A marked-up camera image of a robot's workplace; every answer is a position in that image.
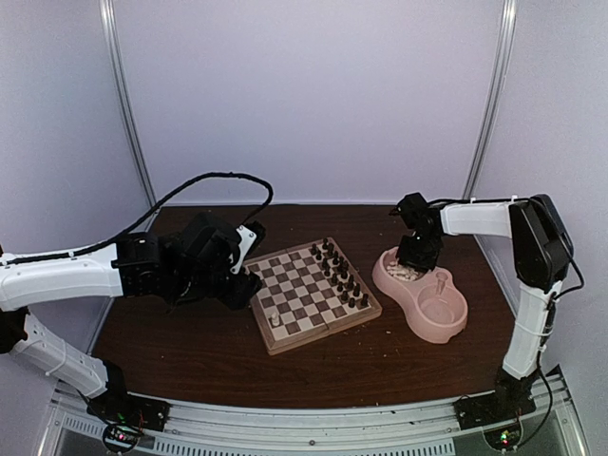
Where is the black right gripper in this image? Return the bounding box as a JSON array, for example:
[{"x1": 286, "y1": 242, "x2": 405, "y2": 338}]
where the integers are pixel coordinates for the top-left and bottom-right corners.
[{"x1": 397, "y1": 232, "x2": 441, "y2": 273}]

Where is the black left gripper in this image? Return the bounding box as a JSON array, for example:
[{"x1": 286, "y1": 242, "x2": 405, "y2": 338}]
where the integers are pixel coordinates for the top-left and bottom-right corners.
[{"x1": 171, "y1": 264, "x2": 262, "y2": 311}]

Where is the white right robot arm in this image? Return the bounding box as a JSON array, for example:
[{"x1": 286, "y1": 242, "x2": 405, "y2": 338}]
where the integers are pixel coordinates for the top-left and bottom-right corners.
[{"x1": 390, "y1": 193, "x2": 576, "y2": 420}]

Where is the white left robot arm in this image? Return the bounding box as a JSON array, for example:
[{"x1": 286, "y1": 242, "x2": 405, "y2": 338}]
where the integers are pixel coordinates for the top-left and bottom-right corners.
[{"x1": 1, "y1": 214, "x2": 265, "y2": 422}]

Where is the pile of white chess pieces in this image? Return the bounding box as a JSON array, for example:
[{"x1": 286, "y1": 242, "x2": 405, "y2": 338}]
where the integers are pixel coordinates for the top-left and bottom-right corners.
[{"x1": 386, "y1": 263, "x2": 425, "y2": 282}]

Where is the dark chess pieces row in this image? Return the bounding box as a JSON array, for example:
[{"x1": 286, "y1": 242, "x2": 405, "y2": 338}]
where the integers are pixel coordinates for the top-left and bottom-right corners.
[{"x1": 304, "y1": 237, "x2": 371, "y2": 318}]

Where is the wooden chess board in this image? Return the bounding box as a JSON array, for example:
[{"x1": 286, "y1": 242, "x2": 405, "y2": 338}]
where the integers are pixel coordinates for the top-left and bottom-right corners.
[{"x1": 244, "y1": 237, "x2": 382, "y2": 355}]

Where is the left circuit board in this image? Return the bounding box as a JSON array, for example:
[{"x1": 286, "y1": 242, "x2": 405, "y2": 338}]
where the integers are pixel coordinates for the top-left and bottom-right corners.
[{"x1": 102, "y1": 424, "x2": 142, "y2": 452}]

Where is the circuit board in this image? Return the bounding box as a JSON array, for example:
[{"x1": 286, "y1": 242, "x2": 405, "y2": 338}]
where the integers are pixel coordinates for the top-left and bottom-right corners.
[
  {"x1": 484, "y1": 425, "x2": 523, "y2": 452},
  {"x1": 102, "y1": 424, "x2": 142, "y2": 452}
]

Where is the right circuit board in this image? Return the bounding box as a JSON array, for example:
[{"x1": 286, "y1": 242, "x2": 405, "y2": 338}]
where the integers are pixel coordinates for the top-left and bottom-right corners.
[{"x1": 484, "y1": 425, "x2": 523, "y2": 452}]

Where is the pink double pet bowl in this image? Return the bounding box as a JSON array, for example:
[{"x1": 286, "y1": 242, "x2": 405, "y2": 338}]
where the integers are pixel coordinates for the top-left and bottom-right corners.
[{"x1": 372, "y1": 247, "x2": 468, "y2": 344}]

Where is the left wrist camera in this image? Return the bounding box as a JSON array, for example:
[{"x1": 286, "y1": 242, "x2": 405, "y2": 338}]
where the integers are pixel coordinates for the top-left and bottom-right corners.
[{"x1": 230, "y1": 220, "x2": 266, "y2": 275}]

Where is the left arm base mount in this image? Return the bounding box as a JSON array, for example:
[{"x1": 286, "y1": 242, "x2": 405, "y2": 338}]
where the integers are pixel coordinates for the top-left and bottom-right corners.
[{"x1": 86, "y1": 394, "x2": 170, "y2": 431}]

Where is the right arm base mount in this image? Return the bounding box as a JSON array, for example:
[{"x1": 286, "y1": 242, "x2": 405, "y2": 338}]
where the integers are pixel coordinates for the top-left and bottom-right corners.
[{"x1": 452, "y1": 392, "x2": 537, "y2": 430}]

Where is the aluminium front rail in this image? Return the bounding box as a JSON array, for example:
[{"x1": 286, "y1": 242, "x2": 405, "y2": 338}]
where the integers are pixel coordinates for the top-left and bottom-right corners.
[{"x1": 37, "y1": 374, "x2": 590, "y2": 456}]

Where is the right aluminium frame post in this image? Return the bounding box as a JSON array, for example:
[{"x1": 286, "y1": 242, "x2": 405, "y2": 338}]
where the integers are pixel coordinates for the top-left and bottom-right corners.
[{"x1": 463, "y1": 0, "x2": 519, "y2": 200}]

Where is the aluminium frame post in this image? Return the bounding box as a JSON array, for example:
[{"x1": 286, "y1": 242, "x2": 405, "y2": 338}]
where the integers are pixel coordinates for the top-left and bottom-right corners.
[
  {"x1": 463, "y1": 0, "x2": 519, "y2": 200},
  {"x1": 99, "y1": 0, "x2": 157, "y2": 208}
]

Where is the left aluminium frame post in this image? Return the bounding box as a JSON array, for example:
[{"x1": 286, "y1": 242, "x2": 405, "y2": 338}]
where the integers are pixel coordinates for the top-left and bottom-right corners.
[{"x1": 99, "y1": 0, "x2": 157, "y2": 208}]

